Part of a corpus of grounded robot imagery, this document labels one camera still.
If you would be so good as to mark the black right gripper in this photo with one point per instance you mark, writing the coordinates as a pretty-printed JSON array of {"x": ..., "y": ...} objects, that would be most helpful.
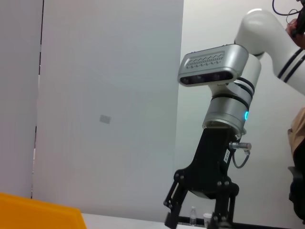
[{"x": 209, "y": 162}]

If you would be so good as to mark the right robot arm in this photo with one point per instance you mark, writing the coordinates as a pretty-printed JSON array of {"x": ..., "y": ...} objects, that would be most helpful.
[{"x": 262, "y": 31}]

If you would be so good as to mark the small clear plastic bottle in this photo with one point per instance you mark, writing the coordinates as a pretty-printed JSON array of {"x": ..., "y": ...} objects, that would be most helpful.
[{"x": 193, "y": 217}]

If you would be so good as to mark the white paper cup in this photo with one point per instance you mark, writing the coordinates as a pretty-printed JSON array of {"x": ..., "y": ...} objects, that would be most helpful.
[{"x": 207, "y": 217}]

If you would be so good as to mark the person in light shirt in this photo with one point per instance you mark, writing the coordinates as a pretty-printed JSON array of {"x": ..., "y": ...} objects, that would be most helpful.
[{"x": 299, "y": 133}]

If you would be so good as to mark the yellow plastic bin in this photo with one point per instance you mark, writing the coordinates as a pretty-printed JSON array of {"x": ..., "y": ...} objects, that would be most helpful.
[{"x": 35, "y": 212}]

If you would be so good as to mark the small grey wall sticker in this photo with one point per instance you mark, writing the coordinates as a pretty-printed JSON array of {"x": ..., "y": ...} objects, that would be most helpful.
[{"x": 105, "y": 119}]

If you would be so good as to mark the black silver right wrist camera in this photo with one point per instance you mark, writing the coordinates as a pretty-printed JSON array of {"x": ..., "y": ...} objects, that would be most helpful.
[{"x": 214, "y": 69}]

